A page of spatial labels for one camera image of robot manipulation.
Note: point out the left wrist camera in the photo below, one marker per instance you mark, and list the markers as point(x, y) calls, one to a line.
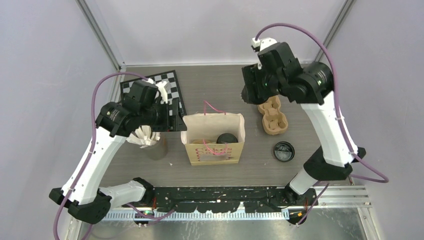
point(161, 95)

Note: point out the black white chessboard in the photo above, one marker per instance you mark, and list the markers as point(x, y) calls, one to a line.
point(173, 87)

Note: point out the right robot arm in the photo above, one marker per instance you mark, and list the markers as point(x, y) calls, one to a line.
point(278, 72)

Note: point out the black cup lid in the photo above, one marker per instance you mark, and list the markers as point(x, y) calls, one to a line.
point(227, 137)
point(283, 151)

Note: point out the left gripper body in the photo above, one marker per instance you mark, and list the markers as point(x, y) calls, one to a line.
point(169, 122)

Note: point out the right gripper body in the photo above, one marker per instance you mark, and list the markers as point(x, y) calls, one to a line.
point(267, 85)

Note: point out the brown cardboard cup carrier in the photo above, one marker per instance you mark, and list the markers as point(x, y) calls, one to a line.
point(274, 122)

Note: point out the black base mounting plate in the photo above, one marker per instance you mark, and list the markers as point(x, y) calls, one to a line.
point(227, 199)

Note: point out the silver tin can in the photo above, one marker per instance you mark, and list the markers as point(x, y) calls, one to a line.
point(157, 151)

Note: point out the paper cakes gift bag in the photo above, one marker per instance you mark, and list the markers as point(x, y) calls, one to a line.
point(225, 128)

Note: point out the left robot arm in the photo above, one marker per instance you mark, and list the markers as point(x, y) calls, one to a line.
point(145, 104)

